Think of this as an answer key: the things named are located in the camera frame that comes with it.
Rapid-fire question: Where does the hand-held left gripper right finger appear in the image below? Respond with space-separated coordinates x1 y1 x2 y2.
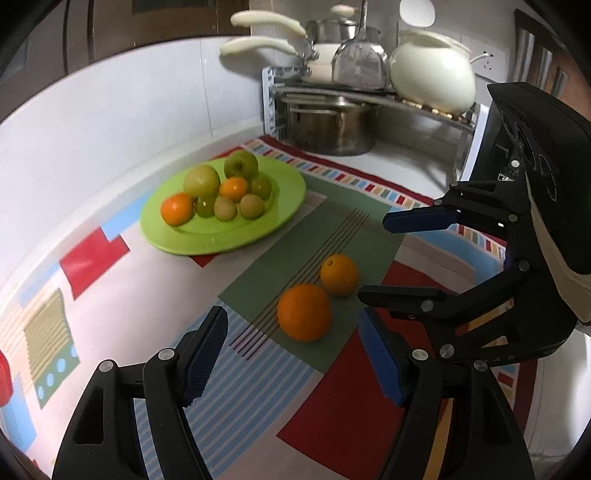
358 307 536 480

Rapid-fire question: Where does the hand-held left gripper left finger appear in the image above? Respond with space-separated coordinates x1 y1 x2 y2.
52 305 229 480

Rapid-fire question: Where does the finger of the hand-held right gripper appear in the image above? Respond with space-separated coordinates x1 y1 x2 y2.
382 180 533 241
358 260 533 365

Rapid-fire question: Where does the orange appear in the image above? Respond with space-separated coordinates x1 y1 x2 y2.
277 283 332 343
160 193 195 226
320 254 360 296
219 176 250 202

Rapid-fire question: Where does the green plate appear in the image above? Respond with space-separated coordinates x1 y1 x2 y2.
139 156 308 256

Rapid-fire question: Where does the kiwi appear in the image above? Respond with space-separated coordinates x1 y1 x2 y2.
238 194 266 219
213 196 238 221

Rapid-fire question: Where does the green mandarin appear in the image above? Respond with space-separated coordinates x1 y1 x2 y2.
194 194 217 219
249 176 273 200

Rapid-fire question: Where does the yellow-green pear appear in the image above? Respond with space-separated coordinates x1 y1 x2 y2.
183 165 221 198

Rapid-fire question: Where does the green apple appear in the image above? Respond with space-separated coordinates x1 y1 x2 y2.
224 151 259 181

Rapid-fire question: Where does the colourful patchwork table cloth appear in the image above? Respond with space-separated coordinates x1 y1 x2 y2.
0 136 539 480

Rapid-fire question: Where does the steel stock pot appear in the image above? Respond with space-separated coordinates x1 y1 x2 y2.
281 95 380 157

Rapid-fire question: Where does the white ceramic lidded pot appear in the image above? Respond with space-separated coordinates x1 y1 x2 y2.
389 30 491 115

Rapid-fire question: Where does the metal hanging scoop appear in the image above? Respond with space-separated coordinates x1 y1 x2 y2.
332 0 389 91

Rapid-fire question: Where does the white and steel dish rack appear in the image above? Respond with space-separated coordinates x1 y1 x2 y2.
262 66 491 183

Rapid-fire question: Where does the white rice spoon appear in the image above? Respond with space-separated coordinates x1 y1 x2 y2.
399 0 437 25

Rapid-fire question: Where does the steel-handled knife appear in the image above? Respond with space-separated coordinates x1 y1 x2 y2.
517 23 540 84
538 44 555 93

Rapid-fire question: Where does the white wall socket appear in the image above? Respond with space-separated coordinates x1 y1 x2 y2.
471 46 507 75

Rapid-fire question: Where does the white-handled white saucepan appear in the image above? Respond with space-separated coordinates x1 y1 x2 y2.
220 36 343 85

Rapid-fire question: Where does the dark wooden window frame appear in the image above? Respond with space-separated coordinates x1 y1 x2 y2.
0 0 232 114

